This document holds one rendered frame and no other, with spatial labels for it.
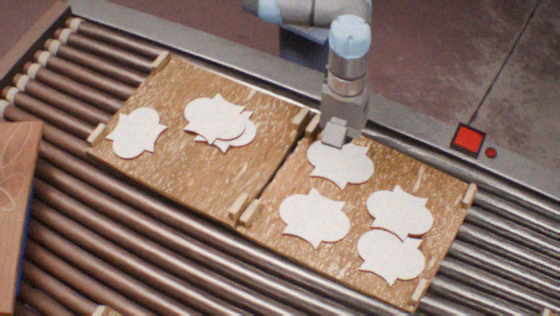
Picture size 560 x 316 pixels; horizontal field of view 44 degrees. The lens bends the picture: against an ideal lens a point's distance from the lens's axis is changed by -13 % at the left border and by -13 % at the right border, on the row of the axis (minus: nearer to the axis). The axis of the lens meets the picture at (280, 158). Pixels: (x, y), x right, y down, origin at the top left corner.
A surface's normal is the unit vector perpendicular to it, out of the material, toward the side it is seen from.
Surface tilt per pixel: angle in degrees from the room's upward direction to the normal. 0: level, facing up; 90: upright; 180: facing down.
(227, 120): 0
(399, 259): 0
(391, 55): 0
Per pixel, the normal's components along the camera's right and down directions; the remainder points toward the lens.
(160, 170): 0.00, -0.62
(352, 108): -0.39, 0.73
